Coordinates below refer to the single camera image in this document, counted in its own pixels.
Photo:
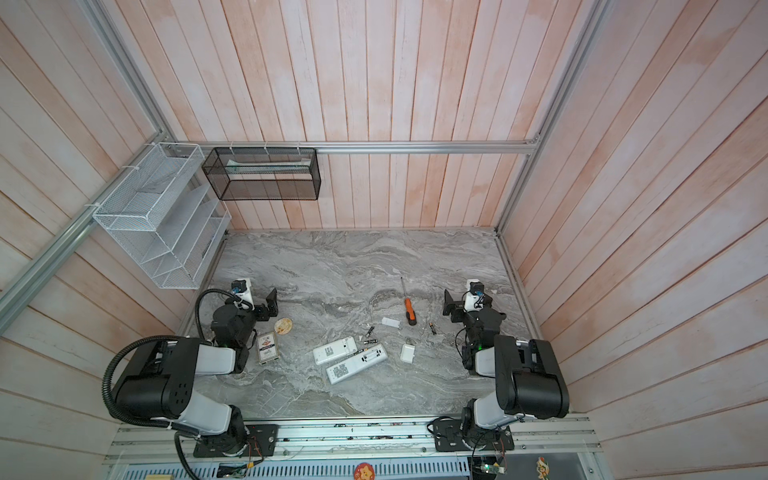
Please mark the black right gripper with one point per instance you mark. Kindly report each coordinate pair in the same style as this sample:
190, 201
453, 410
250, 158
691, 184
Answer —
449, 304

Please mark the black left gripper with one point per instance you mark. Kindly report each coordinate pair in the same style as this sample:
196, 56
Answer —
272, 306

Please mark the orange handled screwdriver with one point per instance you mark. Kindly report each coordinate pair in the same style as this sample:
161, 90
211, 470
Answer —
409, 310

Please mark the white AC remote battery cover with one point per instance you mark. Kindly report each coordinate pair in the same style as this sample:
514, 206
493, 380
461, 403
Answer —
407, 354

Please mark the white air conditioner remote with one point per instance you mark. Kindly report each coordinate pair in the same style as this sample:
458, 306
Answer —
334, 351

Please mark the white TV remote control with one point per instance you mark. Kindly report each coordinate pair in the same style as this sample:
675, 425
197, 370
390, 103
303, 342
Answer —
356, 364

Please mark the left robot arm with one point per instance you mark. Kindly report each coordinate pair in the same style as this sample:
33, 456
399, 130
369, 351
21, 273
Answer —
151, 381

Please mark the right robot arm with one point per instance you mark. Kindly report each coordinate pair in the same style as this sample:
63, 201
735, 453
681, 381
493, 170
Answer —
527, 378

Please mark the round wooden coaster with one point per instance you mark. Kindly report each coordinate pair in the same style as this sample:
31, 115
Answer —
283, 326

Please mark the blue white card box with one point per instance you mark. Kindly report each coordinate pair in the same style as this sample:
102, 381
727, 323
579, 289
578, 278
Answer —
267, 349

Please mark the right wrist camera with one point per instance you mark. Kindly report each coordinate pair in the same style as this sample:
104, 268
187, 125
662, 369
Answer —
474, 297

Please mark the black wire mesh basket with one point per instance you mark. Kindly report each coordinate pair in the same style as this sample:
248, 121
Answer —
263, 173

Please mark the white wire mesh shelf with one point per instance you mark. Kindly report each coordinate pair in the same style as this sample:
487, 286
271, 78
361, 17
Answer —
165, 218

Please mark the horizontal aluminium frame rail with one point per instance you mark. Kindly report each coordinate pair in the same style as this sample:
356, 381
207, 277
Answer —
374, 147

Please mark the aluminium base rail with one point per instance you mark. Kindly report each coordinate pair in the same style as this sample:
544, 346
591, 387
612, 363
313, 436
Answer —
416, 436

